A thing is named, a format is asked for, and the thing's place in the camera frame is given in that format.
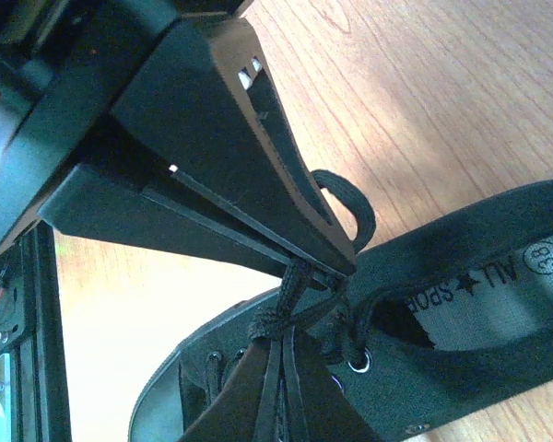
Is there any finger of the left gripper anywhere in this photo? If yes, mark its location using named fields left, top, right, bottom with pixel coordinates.
left=112, top=17, right=356, bottom=276
left=39, top=164, right=341, bottom=285

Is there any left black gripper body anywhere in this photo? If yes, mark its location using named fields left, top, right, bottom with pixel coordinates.
left=0, top=1, right=248, bottom=255

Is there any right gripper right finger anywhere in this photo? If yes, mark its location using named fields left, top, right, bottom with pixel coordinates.
left=282, top=329, right=381, bottom=441

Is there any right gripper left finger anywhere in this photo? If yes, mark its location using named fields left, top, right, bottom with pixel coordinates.
left=181, top=339, right=281, bottom=441

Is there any black sneaker one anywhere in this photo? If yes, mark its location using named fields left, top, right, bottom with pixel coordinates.
left=128, top=180, right=553, bottom=441

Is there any black aluminium frame rail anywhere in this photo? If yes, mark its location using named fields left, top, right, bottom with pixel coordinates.
left=0, top=223, right=72, bottom=441

